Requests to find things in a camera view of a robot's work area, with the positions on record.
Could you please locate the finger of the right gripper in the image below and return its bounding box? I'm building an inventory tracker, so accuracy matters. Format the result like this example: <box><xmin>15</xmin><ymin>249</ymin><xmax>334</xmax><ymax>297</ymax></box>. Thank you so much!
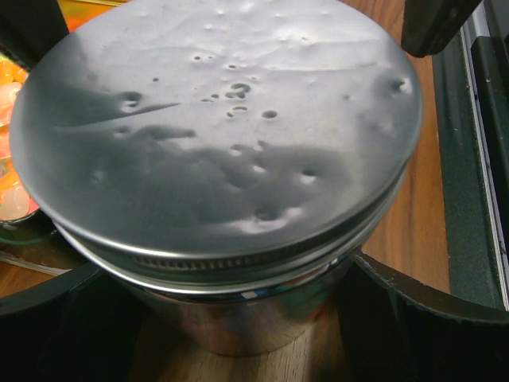
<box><xmin>400</xmin><ymin>0</ymin><xmax>481</xmax><ymax>58</ymax></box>
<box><xmin>1</xmin><ymin>0</ymin><xmax>68</xmax><ymax>71</ymax></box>

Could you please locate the tin of gummy candies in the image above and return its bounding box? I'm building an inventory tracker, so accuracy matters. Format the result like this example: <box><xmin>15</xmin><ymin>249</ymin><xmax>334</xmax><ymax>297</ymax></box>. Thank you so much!
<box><xmin>0</xmin><ymin>0</ymin><xmax>128</xmax><ymax>248</ymax></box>

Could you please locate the clear glass jar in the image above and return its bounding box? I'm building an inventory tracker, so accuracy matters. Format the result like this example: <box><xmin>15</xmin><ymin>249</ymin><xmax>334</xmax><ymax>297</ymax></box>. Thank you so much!
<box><xmin>131</xmin><ymin>255</ymin><xmax>353</xmax><ymax>356</ymax></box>

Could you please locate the silver jar lid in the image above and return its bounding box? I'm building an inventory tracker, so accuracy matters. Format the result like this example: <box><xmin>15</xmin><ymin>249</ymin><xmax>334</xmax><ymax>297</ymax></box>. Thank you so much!
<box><xmin>10</xmin><ymin>1</ymin><xmax>422</xmax><ymax>294</ymax></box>

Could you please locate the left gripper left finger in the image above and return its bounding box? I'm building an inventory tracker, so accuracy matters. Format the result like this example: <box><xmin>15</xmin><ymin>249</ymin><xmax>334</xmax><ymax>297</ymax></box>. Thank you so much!
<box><xmin>1</xmin><ymin>263</ymin><xmax>146</xmax><ymax>381</ymax></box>

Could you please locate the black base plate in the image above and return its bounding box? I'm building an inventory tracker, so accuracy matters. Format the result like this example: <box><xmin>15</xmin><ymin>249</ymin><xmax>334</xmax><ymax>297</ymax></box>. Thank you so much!
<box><xmin>433</xmin><ymin>1</ymin><xmax>508</xmax><ymax>310</ymax></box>

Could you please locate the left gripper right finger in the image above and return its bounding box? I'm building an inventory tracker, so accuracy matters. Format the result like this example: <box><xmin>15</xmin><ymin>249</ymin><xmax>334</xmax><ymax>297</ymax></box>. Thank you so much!
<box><xmin>333</xmin><ymin>252</ymin><xmax>508</xmax><ymax>381</ymax></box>

